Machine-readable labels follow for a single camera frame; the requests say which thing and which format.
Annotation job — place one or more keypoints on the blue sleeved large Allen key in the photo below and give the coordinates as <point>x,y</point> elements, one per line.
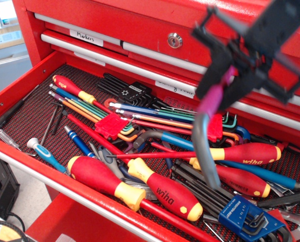
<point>188,145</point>

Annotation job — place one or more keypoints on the grey blue handled pliers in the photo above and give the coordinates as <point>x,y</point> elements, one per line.
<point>105,156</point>

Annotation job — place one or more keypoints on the slim red wiha screwdriver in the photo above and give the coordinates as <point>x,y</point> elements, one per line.
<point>69,86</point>

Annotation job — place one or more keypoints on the black box on floor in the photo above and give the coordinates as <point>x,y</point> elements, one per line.
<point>9,189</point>

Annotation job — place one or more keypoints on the wiha red yellow screwdriver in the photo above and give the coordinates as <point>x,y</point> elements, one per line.
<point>165,186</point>

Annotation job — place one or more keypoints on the left colourful hex key set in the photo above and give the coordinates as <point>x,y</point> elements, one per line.
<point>110,126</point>

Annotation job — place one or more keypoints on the blue metal pen screwdriver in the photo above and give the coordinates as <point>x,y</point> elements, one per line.
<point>78,142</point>

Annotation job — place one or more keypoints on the colourful hex key set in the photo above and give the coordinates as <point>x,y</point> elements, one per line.
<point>110,126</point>
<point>218,126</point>

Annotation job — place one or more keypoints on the blue holder hex key set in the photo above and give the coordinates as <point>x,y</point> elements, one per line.
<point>240,216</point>

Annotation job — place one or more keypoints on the silver cabinet lock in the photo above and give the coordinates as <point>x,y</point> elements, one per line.
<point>174,40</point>

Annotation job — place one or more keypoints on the open red drawer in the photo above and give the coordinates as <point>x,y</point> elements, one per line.
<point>63,149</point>

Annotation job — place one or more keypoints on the red yellow screwdriver lower right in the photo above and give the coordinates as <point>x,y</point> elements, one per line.
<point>243,181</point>

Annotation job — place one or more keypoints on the right colourful hex key set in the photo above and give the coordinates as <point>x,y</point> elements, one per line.
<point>218,126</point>

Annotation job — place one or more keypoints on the black small Allen key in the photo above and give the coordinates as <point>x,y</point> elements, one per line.
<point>54,121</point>

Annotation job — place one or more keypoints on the black torx key set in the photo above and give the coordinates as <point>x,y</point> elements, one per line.
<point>135,94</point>

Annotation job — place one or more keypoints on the blue white precision screwdriver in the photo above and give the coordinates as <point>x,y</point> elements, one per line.
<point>45,154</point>

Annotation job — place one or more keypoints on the white drawer label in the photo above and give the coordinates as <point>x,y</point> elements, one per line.
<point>178,88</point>

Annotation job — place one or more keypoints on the large red yellow screwdriver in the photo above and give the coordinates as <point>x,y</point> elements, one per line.
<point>102,181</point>

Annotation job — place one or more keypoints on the red tool chest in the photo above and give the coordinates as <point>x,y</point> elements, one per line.
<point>136,33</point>

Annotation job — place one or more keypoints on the clear handle small screwdriver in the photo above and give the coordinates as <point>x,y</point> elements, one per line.
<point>8,140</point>

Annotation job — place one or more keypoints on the white markers label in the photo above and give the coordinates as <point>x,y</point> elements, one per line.
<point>86,37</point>

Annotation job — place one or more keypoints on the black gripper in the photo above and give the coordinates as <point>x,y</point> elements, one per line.
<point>252,53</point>

